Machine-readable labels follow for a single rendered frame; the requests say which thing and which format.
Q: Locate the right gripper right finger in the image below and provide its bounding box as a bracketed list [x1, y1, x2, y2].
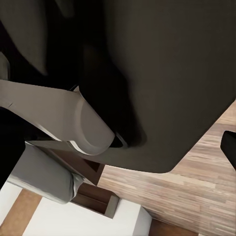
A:
[220, 131, 236, 170]

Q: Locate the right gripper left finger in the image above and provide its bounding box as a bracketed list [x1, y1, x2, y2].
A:
[0, 131, 26, 189]

